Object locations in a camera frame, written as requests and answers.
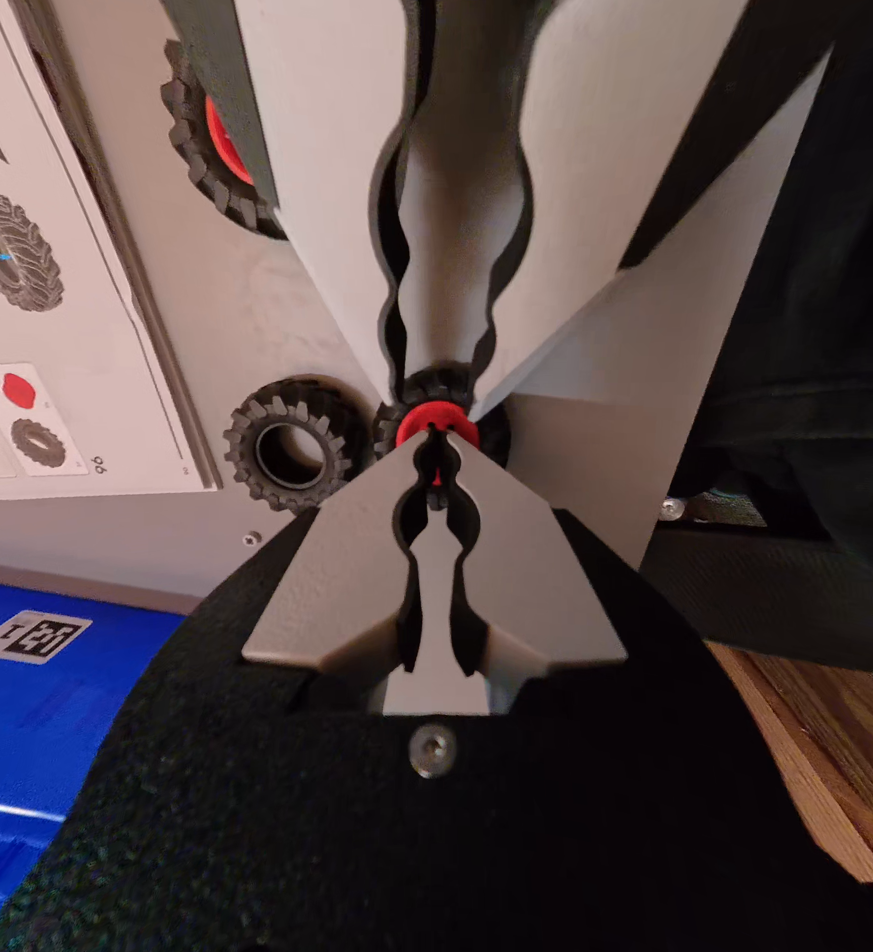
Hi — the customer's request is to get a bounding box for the black toy tire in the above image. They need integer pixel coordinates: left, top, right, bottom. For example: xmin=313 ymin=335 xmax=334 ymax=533
xmin=161 ymin=37 xmax=289 ymax=240
xmin=372 ymin=362 xmax=512 ymax=514
xmin=223 ymin=375 xmax=369 ymax=514

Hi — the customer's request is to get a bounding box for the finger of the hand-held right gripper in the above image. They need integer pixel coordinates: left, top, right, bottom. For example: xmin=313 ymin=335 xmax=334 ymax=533
xmin=232 ymin=0 xmax=423 ymax=404
xmin=472 ymin=0 xmax=751 ymax=419

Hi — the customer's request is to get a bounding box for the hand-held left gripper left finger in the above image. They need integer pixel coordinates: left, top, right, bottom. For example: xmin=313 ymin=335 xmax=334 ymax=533
xmin=242 ymin=433 xmax=439 ymax=715

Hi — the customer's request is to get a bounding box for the white instruction booklet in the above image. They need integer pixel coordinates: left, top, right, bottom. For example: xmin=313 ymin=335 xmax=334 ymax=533
xmin=0 ymin=0 xmax=222 ymax=501

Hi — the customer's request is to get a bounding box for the grey desk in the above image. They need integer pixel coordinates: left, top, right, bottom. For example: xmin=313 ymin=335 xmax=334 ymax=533
xmin=0 ymin=0 xmax=835 ymax=618

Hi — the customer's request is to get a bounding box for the person's dark clothing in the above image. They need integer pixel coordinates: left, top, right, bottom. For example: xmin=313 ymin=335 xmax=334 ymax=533
xmin=667 ymin=0 xmax=873 ymax=536

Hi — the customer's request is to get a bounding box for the red toy wheel rim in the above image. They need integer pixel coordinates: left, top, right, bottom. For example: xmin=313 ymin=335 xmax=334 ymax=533
xmin=206 ymin=95 xmax=255 ymax=187
xmin=395 ymin=402 xmax=480 ymax=488

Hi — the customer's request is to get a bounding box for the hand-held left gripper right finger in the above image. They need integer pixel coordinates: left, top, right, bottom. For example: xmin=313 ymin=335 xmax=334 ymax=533
xmin=442 ymin=433 xmax=628 ymax=713

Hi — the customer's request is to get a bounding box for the blue plastic bin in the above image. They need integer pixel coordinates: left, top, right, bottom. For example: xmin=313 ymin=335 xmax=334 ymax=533
xmin=0 ymin=579 xmax=188 ymax=931

